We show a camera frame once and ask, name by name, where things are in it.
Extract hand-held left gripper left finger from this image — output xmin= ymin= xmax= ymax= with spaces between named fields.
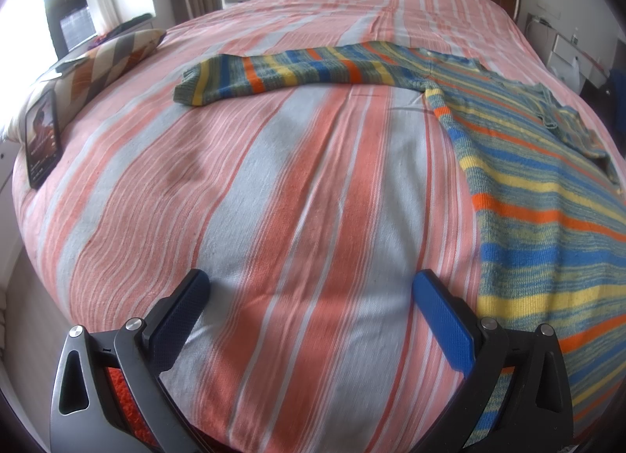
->
xmin=49 ymin=268 xmax=212 ymax=453

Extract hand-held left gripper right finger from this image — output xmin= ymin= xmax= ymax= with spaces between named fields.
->
xmin=412 ymin=269 xmax=574 ymax=453

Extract striped knit sweater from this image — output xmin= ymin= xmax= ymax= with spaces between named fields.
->
xmin=173 ymin=40 xmax=626 ymax=449

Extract dark clothes on sill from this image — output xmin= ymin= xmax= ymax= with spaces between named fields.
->
xmin=95 ymin=13 xmax=155 ymax=40

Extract orange fuzzy cloth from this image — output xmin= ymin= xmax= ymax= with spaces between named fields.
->
xmin=105 ymin=366 xmax=157 ymax=449

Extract bed with striped cover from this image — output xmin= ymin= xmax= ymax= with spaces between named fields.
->
xmin=12 ymin=0 xmax=626 ymax=453

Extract black smartphone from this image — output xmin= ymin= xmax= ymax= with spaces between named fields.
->
xmin=24 ymin=88 xmax=64 ymax=190

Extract diagonal striped pillow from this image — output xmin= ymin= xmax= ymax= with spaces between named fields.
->
xmin=0 ymin=28 xmax=168 ymax=141

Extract dark flat device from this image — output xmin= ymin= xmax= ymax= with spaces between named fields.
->
xmin=53 ymin=58 xmax=95 ymax=75

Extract white plastic bag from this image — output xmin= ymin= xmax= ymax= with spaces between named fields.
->
xmin=548 ymin=54 xmax=595 ymax=92

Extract blue garment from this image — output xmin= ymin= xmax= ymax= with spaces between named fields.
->
xmin=608 ymin=69 xmax=626 ymax=104

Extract window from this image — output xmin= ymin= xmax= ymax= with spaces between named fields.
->
xmin=0 ymin=0 xmax=99 ymax=65

